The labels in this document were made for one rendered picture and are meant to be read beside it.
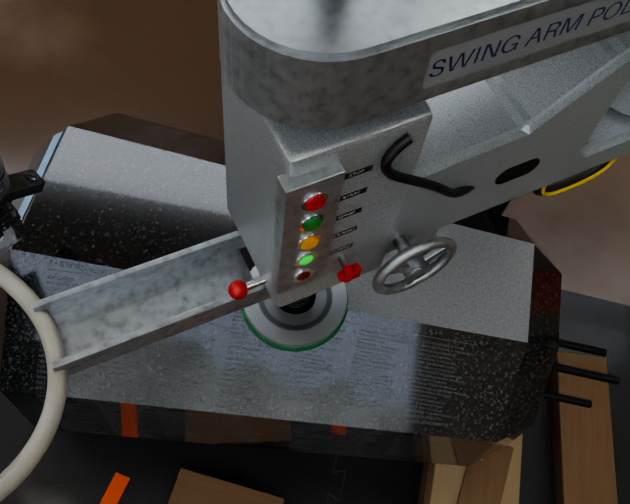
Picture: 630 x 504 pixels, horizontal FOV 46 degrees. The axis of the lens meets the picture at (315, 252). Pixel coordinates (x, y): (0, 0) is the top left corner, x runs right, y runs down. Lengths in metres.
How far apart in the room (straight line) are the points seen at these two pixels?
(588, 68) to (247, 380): 0.95
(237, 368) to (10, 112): 1.65
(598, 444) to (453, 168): 1.48
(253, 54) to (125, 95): 2.18
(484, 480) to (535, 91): 1.27
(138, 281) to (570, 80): 0.76
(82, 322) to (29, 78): 1.89
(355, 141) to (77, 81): 2.22
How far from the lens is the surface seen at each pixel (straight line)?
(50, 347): 1.25
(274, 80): 0.79
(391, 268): 1.14
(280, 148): 0.87
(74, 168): 1.76
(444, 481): 2.14
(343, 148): 0.88
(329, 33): 0.77
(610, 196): 2.98
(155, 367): 1.67
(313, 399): 1.65
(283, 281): 1.08
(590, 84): 1.16
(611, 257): 2.84
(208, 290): 1.29
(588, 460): 2.41
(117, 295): 1.30
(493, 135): 1.12
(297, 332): 1.47
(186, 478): 2.15
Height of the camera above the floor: 2.24
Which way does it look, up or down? 61 degrees down
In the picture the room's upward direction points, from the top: 10 degrees clockwise
